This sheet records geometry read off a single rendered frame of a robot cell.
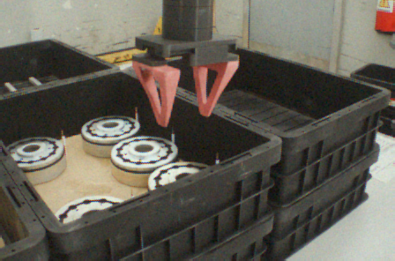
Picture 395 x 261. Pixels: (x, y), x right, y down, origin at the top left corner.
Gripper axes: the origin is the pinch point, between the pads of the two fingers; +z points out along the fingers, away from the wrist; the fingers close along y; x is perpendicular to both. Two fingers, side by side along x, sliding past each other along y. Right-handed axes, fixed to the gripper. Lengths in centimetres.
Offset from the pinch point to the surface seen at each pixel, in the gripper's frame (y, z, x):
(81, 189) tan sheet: 8.8, 13.6, -12.4
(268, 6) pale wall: -265, 13, -221
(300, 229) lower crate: -18.1, 20.7, 6.9
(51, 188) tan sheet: 12.4, 13.8, -15.2
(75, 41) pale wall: -131, 54, -352
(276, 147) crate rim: -7.3, 3.1, 8.5
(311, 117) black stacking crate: -38.6, 10.8, -8.1
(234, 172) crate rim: -0.6, 4.3, 8.5
